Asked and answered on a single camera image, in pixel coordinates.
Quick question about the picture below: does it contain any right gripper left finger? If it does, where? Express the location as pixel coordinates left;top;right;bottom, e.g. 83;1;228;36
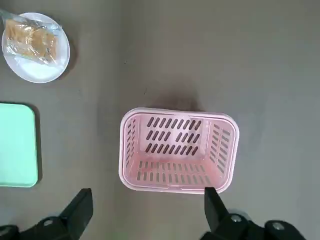
0;188;94;240

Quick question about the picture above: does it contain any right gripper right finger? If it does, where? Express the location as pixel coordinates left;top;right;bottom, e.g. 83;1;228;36
199;186;309;240

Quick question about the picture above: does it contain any small pink plastic basket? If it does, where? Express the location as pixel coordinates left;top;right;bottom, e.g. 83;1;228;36
117;107;240;195

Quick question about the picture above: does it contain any green rectangular tray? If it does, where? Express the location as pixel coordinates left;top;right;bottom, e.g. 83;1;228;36
0;102;39;188

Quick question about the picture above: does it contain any white round plate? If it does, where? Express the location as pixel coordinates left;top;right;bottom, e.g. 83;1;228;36
1;12;71;84

